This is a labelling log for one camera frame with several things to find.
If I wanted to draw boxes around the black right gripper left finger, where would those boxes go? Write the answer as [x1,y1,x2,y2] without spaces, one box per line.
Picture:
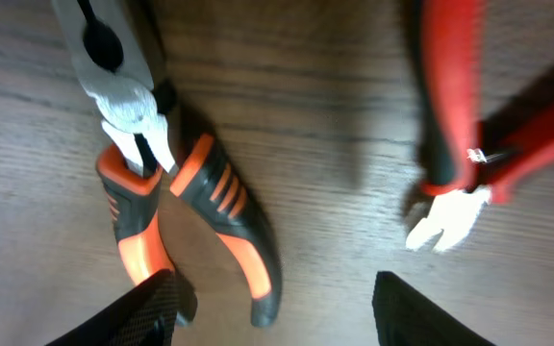
[48,270,179,346]

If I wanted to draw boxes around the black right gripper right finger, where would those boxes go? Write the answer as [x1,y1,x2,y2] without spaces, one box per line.
[372,271,494,346]

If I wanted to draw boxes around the small red cutting pliers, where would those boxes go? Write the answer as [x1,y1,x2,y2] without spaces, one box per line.
[405,0,554,253]

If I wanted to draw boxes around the long nose pliers orange black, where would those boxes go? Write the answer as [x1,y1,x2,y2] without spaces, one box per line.
[53,0,283,328]

